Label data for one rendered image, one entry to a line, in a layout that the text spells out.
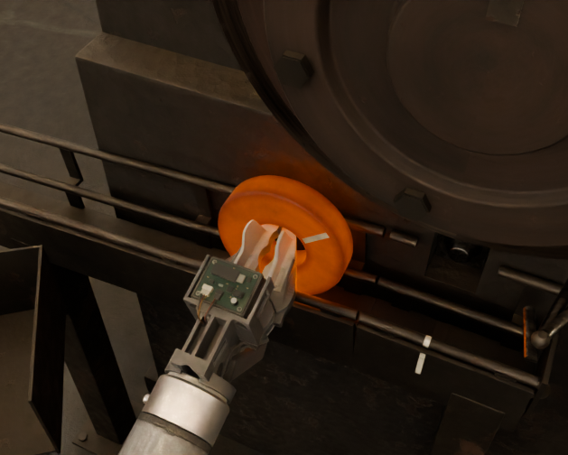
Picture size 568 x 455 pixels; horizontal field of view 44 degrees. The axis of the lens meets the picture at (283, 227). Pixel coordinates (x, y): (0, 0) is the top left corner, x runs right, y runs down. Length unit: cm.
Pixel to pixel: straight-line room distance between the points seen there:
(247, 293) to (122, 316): 102
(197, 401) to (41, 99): 176
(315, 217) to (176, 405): 23
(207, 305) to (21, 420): 30
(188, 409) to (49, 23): 215
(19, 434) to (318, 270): 38
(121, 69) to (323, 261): 32
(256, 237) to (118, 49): 28
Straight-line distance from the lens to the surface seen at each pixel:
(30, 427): 86
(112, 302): 170
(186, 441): 66
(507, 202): 47
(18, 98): 235
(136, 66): 83
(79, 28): 262
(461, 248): 80
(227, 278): 67
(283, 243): 72
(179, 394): 66
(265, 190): 73
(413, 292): 80
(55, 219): 94
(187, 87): 79
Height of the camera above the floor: 134
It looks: 48 degrees down
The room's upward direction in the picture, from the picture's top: straight up
